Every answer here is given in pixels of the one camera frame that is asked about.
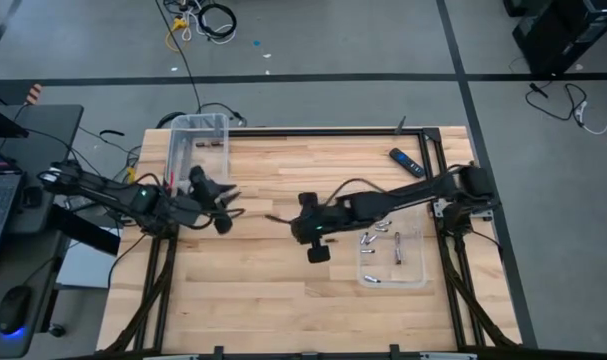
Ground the white floor cable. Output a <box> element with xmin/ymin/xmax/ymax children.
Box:
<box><xmin>574</xmin><ymin>99</ymin><xmax>607</xmax><ymax>136</ymax></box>

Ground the black mouse with blue light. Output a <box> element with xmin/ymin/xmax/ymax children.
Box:
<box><xmin>0</xmin><ymin>285</ymin><xmax>33</xmax><ymax>337</ymax></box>

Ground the silver metal bracket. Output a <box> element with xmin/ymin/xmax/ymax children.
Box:
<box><xmin>432</xmin><ymin>198</ymin><xmax>495</xmax><ymax>222</ymax></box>

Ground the black computer tower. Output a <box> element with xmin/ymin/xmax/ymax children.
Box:
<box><xmin>511</xmin><ymin>0</ymin><xmax>607</xmax><ymax>77</ymax></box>

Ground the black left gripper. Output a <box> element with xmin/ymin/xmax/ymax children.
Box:
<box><xmin>175</xmin><ymin>165</ymin><xmax>243</xmax><ymax>236</ymax></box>

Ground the white tangled cable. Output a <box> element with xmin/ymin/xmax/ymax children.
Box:
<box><xmin>180</xmin><ymin>0</ymin><xmax>234</xmax><ymax>46</ymax></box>

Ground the black coiled cable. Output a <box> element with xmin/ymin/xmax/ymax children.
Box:
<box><xmin>197</xmin><ymin>3</ymin><xmax>238</xmax><ymax>40</ymax></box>

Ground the white flat panel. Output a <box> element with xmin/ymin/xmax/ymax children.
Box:
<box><xmin>56</xmin><ymin>234</ymin><xmax>120</xmax><ymax>290</ymax></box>

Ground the black looped gripper cable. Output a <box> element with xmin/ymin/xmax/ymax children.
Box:
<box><xmin>322</xmin><ymin>176</ymin><xmax>387</xmax><ymax>209</ymax></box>

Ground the small black desk device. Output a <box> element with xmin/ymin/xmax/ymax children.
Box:
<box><xmin>22</xmin><ymin>185</ymin><xmax>43</xmax><ymax>209</ymax></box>

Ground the black flat screen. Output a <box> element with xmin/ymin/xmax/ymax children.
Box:
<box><xmin>0</xmin><ymin>102</ymin><xmax>30</xmax><ymax>140</ymax></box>

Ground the yellow floor cable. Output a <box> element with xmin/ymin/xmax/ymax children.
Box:
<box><xmin>164</xmin><ymin>17</ymin><xmax>189</xmax><ymax>54</ymax></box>

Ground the black cable bundle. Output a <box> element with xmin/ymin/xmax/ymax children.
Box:
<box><xmin>12</xmin><ymin>104</ymin><xmax>144</xmax><ymax>201</ymax></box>

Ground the black remote control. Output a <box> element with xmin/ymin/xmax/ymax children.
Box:
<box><xmin>388</xmin><ymin>147</ymin><xmax>427</xmax><ymax>180</ymax></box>

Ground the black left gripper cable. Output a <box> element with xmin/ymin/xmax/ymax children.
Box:
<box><xmin>187</xmin><ymin>206</ymin><xmax>247</xmax><ymax>232</ymax></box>

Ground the black side desk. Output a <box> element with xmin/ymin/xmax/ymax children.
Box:
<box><xmin>0</xmin><ymin>103</ymin><xmax>84</xmax><ymax>360</ymax></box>

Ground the long black floor cable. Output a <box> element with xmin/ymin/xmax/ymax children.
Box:
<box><xmin>154</xmin><ymin>0</ymin><xmax>248</xmax><ymax>129</ymax></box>

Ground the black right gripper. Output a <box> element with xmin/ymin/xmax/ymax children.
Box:
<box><xmin>264</xmin><ymin>191</ymin><xmax>342</xmax><ymax>265</ymax></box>

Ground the clear plastic storage bin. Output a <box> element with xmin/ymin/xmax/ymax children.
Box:
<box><xmin>163</xmin><ymin>112</ymin><xmax>231</xmax><ymax>197</ymax></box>
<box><xmin>355</xmin><ymin>204</ymin><xmax>428</xmax><ymax>290</ymax></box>

